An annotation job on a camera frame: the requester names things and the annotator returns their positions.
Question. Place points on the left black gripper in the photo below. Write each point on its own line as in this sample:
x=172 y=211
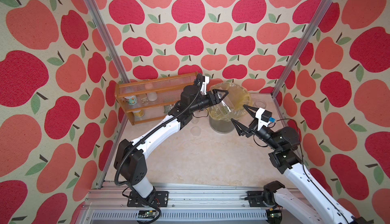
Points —
x=216 y=99

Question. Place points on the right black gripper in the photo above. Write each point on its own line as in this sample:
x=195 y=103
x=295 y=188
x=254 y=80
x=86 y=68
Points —
x=246 y=131

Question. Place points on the short clear plastic jar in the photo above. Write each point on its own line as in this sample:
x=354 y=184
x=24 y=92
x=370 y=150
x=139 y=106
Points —
x=227 y=109

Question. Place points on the ribbed glass jar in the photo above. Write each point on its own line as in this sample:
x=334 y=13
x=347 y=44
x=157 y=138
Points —
x=260 y=104

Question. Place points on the short jar clear lid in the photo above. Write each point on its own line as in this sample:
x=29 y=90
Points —
x=196 y=131

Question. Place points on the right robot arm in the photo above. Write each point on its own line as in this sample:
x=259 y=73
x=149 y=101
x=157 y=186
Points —
x=323 y=208

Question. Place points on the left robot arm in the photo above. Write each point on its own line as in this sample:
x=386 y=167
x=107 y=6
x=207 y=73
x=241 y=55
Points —
x=130 y=160

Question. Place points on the green mung bean packet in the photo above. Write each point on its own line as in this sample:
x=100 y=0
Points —
x=168 y=108

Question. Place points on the yellow plastic bin liner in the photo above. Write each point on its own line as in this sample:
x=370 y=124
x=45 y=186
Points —
x=240 y=94

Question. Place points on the metal mesh trash bin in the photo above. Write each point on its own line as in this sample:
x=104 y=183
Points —
x=221 y=125

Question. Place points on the white pink bottle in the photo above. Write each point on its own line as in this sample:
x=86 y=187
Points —
x=151 y=95

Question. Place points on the yellow small can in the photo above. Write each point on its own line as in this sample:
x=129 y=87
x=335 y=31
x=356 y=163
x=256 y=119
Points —
x=138 y=113

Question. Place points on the green white cup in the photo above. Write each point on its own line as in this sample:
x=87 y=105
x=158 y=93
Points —
x=131 y=100

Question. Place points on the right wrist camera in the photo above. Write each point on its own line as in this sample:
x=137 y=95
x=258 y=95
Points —
x=264 y=118

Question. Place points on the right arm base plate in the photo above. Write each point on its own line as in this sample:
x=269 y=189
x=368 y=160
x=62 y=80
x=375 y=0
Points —
x=259 y=199

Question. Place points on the aluminium frame rail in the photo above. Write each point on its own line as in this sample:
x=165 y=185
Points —
x=197 y=204

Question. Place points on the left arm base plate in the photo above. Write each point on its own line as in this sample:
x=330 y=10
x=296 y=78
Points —
x=156 y=198

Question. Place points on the right aluminium corner post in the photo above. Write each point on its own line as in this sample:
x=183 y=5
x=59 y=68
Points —
x=307 y=34

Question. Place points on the aluminium corner post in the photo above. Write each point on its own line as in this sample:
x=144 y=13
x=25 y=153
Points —
x=106 y=38
x=307 y=34

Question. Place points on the left aluminium corner post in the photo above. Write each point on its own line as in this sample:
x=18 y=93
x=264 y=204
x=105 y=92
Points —
x=106 y=38

